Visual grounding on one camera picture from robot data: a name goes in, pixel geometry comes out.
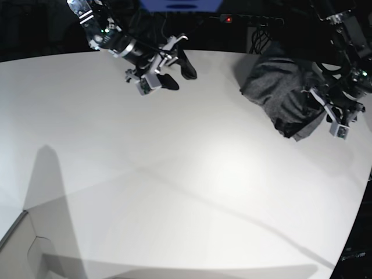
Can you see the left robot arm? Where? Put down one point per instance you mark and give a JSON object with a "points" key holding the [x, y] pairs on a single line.
{"points": [[352, 81]]}

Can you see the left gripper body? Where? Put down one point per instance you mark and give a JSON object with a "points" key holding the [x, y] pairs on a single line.
{"points": [[340, 117]]}

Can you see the black power strip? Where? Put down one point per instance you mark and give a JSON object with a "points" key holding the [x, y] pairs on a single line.
{"points": [[251, 20]]}

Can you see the blue box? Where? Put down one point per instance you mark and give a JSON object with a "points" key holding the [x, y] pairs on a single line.
{"points": [[181, 5]]}

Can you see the grey t-shirt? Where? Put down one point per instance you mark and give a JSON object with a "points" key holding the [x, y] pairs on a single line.
{"points": [[281, 86]]}

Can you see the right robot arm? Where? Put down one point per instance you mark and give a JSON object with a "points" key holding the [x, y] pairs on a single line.
{"points": [[104, 32]]}

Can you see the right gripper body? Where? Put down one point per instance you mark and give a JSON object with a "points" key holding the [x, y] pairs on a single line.
{"points": [[149, 62]]}

